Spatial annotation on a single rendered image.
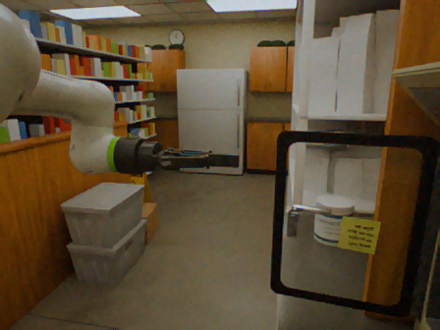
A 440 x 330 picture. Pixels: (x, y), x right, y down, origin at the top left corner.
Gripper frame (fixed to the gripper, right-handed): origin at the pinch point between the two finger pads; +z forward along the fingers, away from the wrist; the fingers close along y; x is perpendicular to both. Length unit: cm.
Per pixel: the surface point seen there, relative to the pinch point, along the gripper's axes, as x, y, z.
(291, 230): 13.8, -5.8, 16.2
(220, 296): 132, 122, -24
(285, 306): 37.0, -2.1, 16.4
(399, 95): -15.5, -1.3, 36.0
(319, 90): -15, 103, 32
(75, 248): 101, 114, -133
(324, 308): 36.9, -1.1, 26.1
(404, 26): -28.6, -1.2, 35.1
